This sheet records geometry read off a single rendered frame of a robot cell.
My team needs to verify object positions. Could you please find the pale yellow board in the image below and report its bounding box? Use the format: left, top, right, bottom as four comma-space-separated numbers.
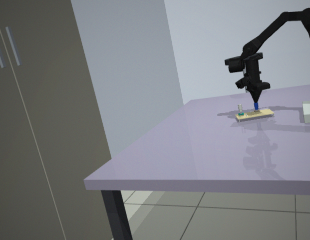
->
236, 103, 274, 122

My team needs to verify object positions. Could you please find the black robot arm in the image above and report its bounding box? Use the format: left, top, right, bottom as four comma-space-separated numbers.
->
229, 8, 310, 89

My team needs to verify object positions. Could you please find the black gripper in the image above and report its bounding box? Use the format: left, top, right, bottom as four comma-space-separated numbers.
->
245, 69, 271, 103

